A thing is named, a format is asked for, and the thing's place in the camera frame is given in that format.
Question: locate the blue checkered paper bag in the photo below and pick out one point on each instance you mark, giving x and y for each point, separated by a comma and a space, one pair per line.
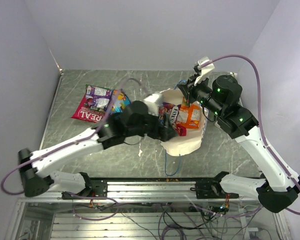
181, 146

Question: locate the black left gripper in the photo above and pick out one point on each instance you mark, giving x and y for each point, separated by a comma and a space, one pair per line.
163, 132

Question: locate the purple candy snack bag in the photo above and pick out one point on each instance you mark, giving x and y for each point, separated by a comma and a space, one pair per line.
97, 98

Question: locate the aluminium frame rail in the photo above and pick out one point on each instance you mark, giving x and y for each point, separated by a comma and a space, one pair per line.
139, 190

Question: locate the blue candy snack bag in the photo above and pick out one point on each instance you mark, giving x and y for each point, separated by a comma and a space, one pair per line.
121, 102

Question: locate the orange snack bag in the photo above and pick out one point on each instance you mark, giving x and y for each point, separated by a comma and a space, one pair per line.
189, 115

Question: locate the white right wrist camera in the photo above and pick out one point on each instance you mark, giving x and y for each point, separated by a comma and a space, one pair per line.
203, 68

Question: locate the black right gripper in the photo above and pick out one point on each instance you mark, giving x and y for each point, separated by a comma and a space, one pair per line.
189, 88

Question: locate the red REAL chips bag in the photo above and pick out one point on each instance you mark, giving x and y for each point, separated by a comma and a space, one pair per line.
86, 114

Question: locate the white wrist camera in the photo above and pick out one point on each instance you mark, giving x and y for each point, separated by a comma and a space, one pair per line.
203, 68
153, 102

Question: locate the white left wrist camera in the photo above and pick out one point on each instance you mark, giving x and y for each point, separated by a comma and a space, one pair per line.
153, 102

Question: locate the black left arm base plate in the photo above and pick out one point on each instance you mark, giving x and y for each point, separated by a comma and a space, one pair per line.
95, 189

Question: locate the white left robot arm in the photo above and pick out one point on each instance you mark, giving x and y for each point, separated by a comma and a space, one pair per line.
39, 169

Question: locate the pink small candy packet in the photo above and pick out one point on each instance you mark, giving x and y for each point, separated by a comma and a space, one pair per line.
181, 130

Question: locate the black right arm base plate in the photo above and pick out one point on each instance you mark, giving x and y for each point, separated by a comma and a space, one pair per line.
207, 188

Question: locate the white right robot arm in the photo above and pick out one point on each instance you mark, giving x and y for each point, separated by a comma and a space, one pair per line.
279, 187

